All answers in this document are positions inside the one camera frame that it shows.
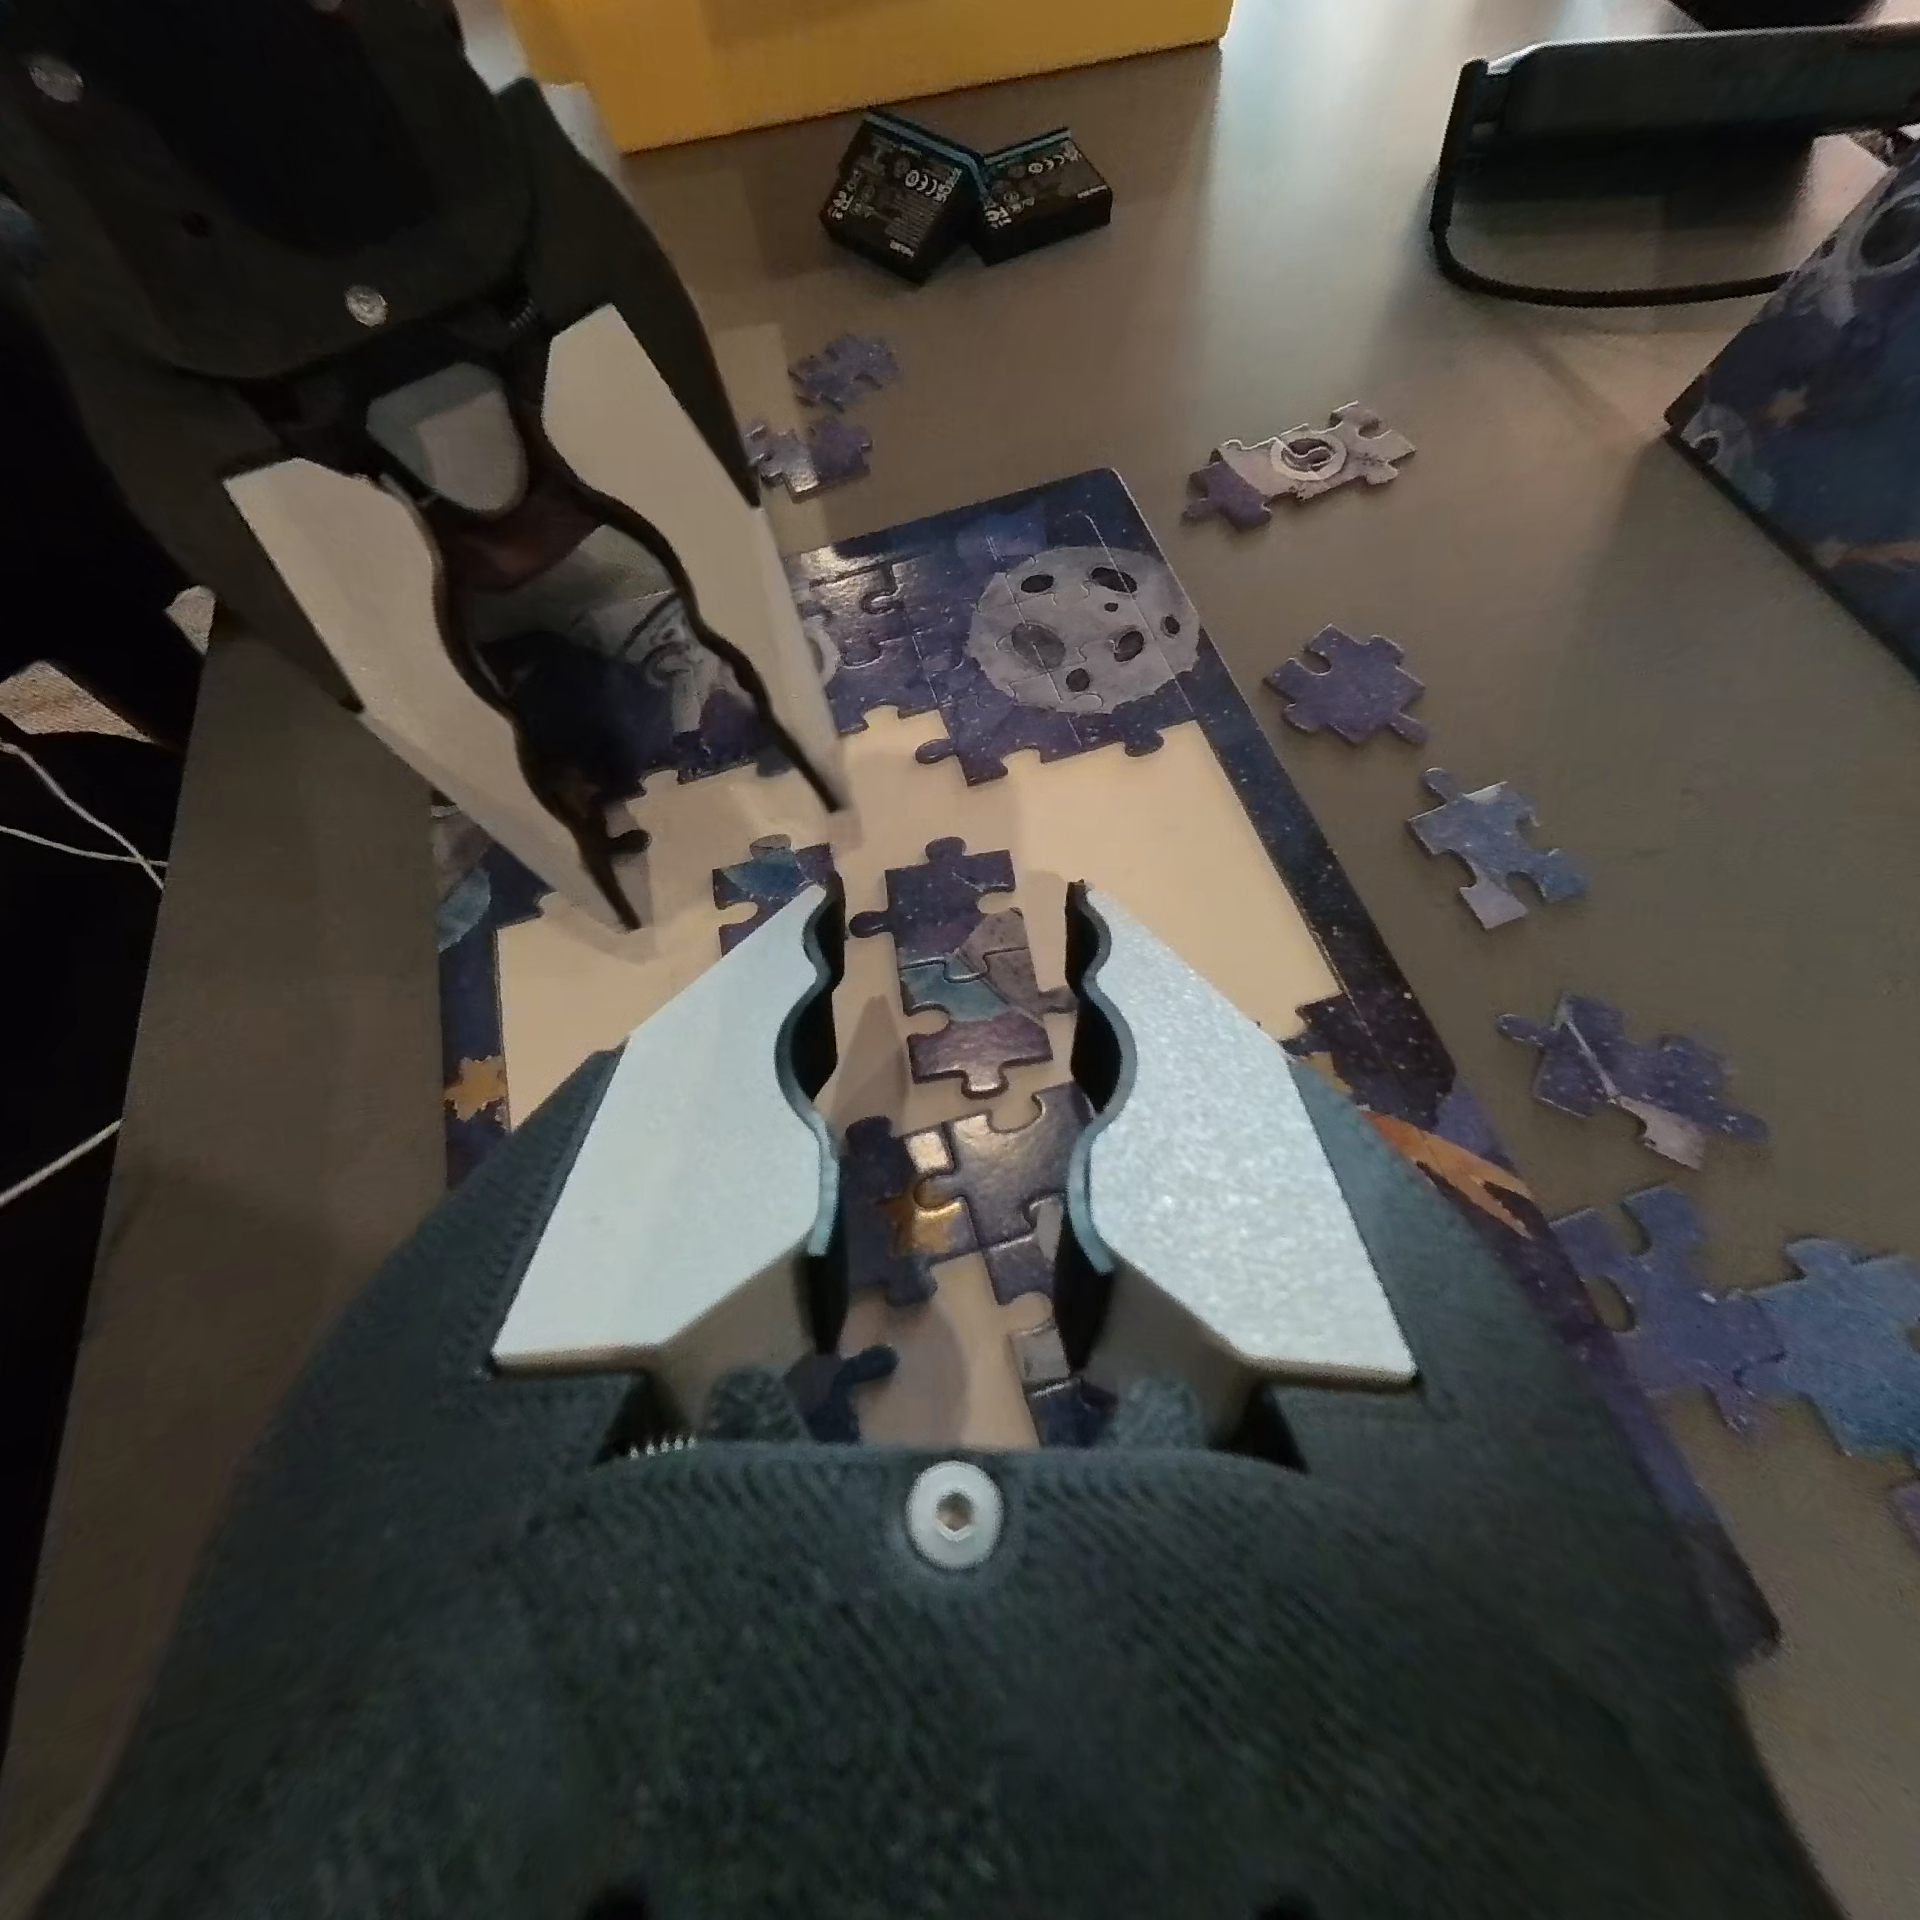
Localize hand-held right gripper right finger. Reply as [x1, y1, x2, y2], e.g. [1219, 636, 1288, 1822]
[1055, 881, 1422, 1391]

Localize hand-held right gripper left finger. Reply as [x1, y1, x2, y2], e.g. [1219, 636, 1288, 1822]
[490, 882, 849, 1419]

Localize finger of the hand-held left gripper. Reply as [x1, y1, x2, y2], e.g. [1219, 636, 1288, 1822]
[539, 297, 856, 825]
[223, 458, 655, 939]

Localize blue teal puzzle piece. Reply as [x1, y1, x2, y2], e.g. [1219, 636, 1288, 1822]
[712, 838, 840, 939]

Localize joined planet puzzle pieces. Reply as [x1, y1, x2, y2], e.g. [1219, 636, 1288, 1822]
[849, 838, 1087, 1100]

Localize space jigsaw puzzle board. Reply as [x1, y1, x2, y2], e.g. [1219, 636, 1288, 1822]
[433, 470, 1779, 1659]

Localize person's left hand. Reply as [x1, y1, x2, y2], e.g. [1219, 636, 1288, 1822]
[441, 504, 618, 602]

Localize yellow foam block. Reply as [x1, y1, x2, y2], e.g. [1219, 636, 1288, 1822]
[503, 0, 1234, 156]

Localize row of puzzle pieces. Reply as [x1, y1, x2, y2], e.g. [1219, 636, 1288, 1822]
[1182, 403, 1920, 1555]

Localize illustrated animal puzzle box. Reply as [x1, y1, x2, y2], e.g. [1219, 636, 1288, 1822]
[1665, 129, 1920, 678]

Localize black power adapter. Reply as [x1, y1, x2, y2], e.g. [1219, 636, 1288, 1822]
[1448, 24, 1920, 196]

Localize thin white cable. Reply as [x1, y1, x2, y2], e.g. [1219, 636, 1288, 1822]
[0, 736, 167, 890]

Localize thick white cable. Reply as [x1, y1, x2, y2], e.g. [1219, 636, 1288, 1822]
[0, 1126, 127, 1210]

